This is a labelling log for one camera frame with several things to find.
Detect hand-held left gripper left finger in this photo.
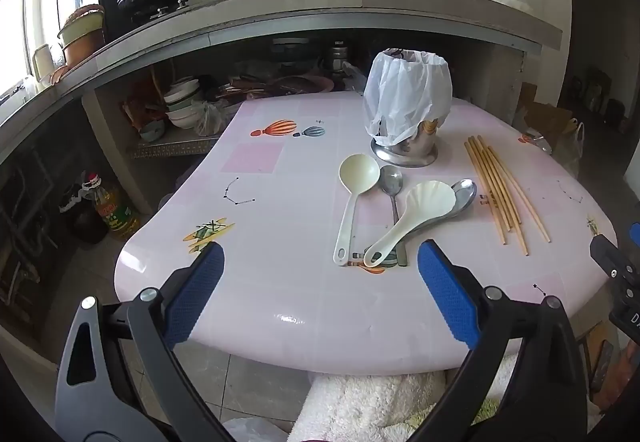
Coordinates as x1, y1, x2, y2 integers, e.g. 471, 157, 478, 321
54, 241, 236, 442

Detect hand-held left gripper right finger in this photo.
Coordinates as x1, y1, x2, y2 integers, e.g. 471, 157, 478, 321
415, 239, 588, 442

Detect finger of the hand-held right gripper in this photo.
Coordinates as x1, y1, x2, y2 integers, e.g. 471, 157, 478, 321
589, 222, 640, 279

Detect cream scalloped rice paddle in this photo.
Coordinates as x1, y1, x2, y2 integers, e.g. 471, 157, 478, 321
363, 180, 457, 269

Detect large steel spoon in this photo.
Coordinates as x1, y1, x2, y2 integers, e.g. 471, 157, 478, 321
400, 178, 477, 243

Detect pile of bamboo chopsticks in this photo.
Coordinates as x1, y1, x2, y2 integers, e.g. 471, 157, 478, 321
465, 135, 552, 257

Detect small steel spoon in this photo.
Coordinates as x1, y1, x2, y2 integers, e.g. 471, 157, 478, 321
379, 165, 408, 268

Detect steel utensil holder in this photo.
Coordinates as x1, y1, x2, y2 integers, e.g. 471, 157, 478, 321
370, 119, 440, 169

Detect cream round plastic ladle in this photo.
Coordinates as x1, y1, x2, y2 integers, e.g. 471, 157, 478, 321
333, 154, 381, 267

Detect white shopping bag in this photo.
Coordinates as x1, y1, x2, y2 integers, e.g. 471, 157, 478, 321
550, 119, 586, 178

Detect cooking oil bottle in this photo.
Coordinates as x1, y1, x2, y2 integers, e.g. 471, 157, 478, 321
80, 172, 142, 240

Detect cardboard box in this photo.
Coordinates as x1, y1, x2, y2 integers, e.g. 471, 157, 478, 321
517, 82, 573, 143

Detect crumpled grey plastic bag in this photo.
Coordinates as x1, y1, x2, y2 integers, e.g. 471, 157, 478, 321
194, 99, 228, 138

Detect stack of ceramic bowls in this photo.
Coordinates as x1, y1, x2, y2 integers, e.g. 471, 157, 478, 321
164, 77, 203, 130

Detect white plastic bag liner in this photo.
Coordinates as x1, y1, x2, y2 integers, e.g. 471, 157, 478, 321
362, 48, 454, 148

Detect pink plastic basin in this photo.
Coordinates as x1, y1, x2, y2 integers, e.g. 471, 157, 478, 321
240, 74, 335, 98

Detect steel lidded container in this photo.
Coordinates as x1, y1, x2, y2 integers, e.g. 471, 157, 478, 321
327, 42, 351, 73

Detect stacked brown and cream basins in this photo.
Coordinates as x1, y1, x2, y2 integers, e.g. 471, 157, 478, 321
56, 4, 107, 69

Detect white cup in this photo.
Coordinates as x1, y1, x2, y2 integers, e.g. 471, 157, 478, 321
32, 43, 55, 80

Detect gas stove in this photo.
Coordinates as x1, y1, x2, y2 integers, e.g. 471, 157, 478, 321
120, 0, 296, 25

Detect concrete counter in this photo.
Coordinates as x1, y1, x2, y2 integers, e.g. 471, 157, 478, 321
0, 0, 563, 158

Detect window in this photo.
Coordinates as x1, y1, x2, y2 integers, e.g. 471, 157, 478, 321
0, 0, 31, 98

